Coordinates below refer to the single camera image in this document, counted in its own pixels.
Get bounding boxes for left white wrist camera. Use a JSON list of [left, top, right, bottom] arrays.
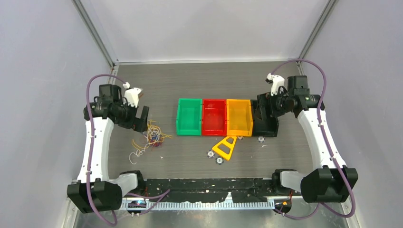
[[123, 82, 143, 108]]

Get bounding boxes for red plastic bin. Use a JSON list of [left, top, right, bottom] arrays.
[[201, 99, 227, 136]]

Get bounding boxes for poker chip bottom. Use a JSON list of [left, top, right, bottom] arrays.
[[215, 157, 224, 165]]

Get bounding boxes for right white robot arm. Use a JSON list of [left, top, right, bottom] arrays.
[[251, 74, 358, 203]]

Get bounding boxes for black plastic bin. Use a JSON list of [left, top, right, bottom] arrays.
[[250, 99, 279, 138]]

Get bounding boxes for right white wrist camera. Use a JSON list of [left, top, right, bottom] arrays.
[[265, 73, 285, 96]]

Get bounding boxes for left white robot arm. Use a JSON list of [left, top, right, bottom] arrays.
[[67, 83, 149, 214]]

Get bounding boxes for green plastic bin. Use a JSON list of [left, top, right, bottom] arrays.
[[175, 98, 202, 136]]

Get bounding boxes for multicolour cable bundle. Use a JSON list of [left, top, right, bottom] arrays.
[[128, 119, 173, 165]]

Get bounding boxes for slotted aluminium rail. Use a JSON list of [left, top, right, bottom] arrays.
[[121, 200, 284, 211]]

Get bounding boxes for yellow triangular plastic bracket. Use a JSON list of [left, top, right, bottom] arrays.
[[212, 136, 237, 161]]

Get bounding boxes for poker chip lower left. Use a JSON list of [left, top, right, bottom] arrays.
[[207, 151, 215, 158]]

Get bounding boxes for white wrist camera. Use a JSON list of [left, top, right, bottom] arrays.
[[265, 73, 285, 96], [123, 82, 143, 108]]

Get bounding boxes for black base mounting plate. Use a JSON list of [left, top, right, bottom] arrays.
[[115, 178, 303, 204]]

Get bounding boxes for poker chip near black bin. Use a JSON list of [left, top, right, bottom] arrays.
[[257, 136, 265, 143]]

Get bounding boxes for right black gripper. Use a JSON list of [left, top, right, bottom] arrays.
[[254, 88, 293, 120]]

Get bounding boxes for yellow plastic bin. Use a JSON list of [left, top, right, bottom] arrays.
[[226, 99, 253, 137]]

